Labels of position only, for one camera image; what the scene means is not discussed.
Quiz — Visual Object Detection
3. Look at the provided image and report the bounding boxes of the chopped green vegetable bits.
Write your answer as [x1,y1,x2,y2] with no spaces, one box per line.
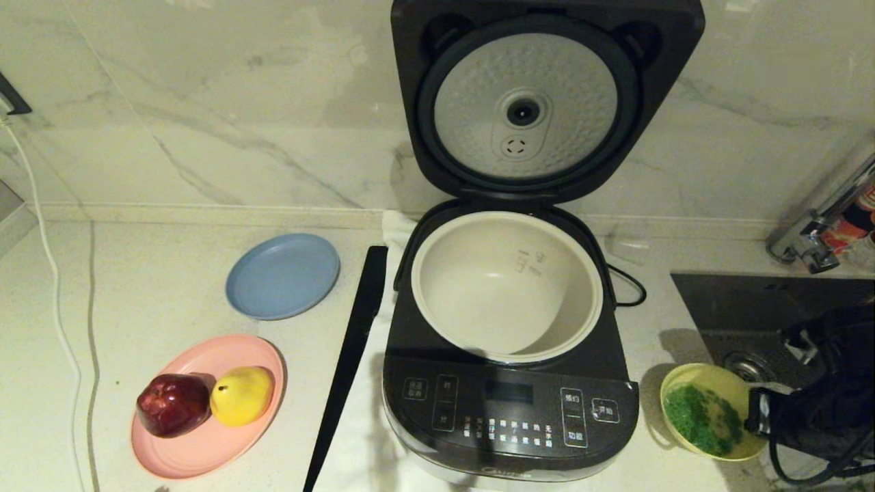
[664,384,745,458]

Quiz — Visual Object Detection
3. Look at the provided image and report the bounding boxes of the yellow bowl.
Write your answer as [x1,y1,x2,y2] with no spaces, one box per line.
[658,362,770,463]

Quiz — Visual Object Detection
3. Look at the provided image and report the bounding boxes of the black rice cooker lid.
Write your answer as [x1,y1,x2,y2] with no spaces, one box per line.
[389,0,707,204]

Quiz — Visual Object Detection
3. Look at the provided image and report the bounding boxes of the black rice cooker body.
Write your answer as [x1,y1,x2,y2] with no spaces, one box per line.
[381,197,642,483]

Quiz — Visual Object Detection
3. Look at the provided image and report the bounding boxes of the white inner pot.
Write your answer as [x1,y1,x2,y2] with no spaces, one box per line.
[409,210,606,365]

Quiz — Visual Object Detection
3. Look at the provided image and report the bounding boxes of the white towel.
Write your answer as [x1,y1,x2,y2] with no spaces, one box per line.
[311,209,479,492]

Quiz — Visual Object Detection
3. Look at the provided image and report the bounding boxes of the round sink drain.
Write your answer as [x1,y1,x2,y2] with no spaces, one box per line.
[721,350,777,384]

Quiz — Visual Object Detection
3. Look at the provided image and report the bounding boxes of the stainless steel sink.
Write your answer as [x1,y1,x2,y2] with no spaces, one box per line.
[669,271,875,392]

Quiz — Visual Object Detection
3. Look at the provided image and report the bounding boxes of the chrome faucet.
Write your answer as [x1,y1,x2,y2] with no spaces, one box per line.
[765,153,875,275]

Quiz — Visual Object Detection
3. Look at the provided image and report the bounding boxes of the black flat panel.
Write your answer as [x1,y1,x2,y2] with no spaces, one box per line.
[302,245,390,492]

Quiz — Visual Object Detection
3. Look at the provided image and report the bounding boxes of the blue round plate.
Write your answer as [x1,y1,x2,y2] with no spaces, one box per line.
[225,232,342,322]

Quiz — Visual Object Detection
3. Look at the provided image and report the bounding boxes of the yellow pear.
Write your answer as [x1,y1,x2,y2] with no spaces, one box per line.
[208,366,276,428]

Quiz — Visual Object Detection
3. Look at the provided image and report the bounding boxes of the pink round plate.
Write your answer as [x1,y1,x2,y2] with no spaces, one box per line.
[130,333,287,481]

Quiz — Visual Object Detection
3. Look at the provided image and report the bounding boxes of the dark red apple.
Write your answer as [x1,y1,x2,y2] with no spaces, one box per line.
[135,372,212,439]

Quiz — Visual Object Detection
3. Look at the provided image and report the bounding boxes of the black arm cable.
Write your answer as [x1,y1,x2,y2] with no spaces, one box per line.
[768,427,875,488]

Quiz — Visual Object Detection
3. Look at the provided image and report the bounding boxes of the black power cord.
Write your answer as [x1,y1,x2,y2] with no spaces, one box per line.
[604,262,648,309]

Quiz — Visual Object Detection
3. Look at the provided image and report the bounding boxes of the white cable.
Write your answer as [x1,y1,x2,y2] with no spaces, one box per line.
[0,115,91,492]

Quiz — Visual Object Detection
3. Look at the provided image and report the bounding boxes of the black wall fixture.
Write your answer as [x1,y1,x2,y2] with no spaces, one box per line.
[0,71,33,116]

